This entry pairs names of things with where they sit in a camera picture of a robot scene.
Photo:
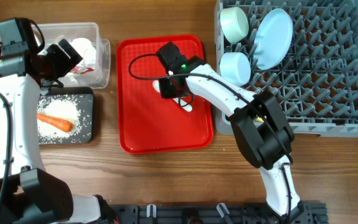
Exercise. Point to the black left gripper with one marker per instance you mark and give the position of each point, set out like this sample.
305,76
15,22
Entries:
59,58

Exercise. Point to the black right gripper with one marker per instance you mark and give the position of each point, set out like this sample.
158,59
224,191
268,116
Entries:
169,88

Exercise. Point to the white plastic spoon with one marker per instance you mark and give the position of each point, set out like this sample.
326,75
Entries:
186,106

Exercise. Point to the pile of white rice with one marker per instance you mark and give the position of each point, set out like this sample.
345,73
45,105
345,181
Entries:
61,116

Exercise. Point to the orange carrot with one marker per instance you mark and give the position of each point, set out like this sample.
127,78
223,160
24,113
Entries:
58,123

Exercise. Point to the light blue bowl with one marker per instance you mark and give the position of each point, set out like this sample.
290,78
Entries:
235,67

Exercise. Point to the mint green bowl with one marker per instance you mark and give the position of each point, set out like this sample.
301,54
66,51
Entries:
234,24

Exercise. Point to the light blue plate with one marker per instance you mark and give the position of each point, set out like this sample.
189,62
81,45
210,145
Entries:
273,39

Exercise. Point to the yellow plastic cup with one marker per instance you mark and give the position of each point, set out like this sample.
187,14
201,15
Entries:
258,119

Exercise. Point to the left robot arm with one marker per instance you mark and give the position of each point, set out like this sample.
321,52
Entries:
28,194

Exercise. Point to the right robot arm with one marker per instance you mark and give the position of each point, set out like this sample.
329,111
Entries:
261,129

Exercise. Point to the clear plastic waste bin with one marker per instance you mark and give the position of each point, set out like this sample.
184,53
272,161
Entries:
94,69

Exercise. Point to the black food waste tray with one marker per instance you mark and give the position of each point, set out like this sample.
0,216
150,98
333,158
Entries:
73,115

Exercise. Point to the grey dishwasher rack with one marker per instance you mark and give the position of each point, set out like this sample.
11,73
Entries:
316,83

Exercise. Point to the red snack wrapper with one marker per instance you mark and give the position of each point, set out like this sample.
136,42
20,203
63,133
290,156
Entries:
81,70

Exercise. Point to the large crumpled white tissue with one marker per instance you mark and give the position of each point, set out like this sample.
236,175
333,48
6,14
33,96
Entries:
86,50

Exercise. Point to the red serving tray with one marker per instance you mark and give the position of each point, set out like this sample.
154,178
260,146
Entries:
147,122

